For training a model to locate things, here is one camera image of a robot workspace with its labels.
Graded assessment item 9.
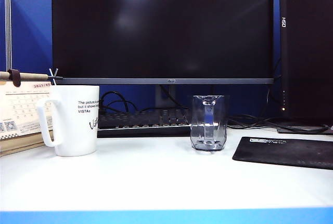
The transparent faceted plastic cup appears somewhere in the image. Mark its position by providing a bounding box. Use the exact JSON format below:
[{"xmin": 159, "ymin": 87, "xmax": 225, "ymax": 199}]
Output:
[{"xmin": 189, "ymin": 95, "xmax": 228, "ymax": 152}]

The white ceramic mug with text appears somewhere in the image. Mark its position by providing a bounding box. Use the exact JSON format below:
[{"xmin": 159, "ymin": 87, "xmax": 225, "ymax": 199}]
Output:
[{"xmin": 36, "ymin": 85, "xmax": 100, "ymax": 157}]

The grey monitor stand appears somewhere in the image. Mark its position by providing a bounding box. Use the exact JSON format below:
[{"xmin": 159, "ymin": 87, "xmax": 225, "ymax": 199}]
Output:
[{"xmin": 155, "ymin": 84, "xmax": 181, "ymax": 110}]

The black keyboard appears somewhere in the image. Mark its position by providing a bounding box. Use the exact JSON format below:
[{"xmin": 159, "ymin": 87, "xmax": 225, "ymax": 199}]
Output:
[{"xmin": 97, "ymin": 108, "xmax": 192, "ymax": 139}]

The large black AOC monitor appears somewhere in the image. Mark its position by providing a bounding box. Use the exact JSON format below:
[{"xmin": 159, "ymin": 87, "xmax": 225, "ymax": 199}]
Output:
[{"xmin": 51, "ymin": 0, "xmax": 275, "ymax": 85}]

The metal calendar stand leg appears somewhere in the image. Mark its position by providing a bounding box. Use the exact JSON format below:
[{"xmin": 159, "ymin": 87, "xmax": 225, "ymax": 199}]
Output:
[{"xmin": 48, "ymin": 68, "xmax": 59, "ymax": 87}]

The black mouse pad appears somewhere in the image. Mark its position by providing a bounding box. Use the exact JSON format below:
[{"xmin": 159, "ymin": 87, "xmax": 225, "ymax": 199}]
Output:
[{"xmin": 232, "ymin": 136, "xmax": 333, "ymax": 170}]

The black monitor base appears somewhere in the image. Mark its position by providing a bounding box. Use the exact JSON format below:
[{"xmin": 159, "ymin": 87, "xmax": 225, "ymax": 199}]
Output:
[{"xmin": 276, "ymin": 124, "xmax": 333, "ymax": 135}]

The wooden calendar rod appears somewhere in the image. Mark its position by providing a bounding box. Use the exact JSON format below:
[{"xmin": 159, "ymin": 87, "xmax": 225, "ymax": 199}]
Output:
[{"xmin": 0, "ymin": 69, "xmax": 63, "ymax": 82}]

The beige desk calendar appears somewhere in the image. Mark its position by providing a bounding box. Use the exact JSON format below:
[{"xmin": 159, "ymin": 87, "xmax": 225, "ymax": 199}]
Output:
[{"xmin": 0, "ymin": 80, "xmax": 56, "ymax": 157}]

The black HSD monitor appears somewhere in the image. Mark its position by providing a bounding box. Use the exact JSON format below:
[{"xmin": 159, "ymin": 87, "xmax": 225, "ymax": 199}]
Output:
[{"xmin": 279, "ymin": 0, "xmax": 333, "ymax": 121}]

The blue partition panel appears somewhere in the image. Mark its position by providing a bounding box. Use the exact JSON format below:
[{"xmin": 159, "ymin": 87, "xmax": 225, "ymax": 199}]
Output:
[{"xmin": 10, "ymin": 0, "xmax": 53, "ymax": 74}]

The black keyboard cable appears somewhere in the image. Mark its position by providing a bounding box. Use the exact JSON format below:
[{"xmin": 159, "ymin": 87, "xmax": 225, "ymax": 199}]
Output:
[{"xmin": 99, "ymin": 90, "xmax": 183, "ymax": 116}]

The black cable bundle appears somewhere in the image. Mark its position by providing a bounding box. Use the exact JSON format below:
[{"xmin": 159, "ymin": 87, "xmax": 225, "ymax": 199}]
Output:
[{"xmin": 227, "ymin": 114, "xmax": 330, "ymax": 133}]

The brown leather strap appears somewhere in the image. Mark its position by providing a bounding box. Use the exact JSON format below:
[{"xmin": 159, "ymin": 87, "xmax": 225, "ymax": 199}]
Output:
[{"xmin": 7, "ymin": 69, "xmax": 21, "ymax": 88}]

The aluminium partition post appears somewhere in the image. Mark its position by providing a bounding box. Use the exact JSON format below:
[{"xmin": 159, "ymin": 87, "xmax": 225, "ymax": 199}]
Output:
[{"xmin": 4, "ymin": 0, "xmax": 12, "ymax": 72}]

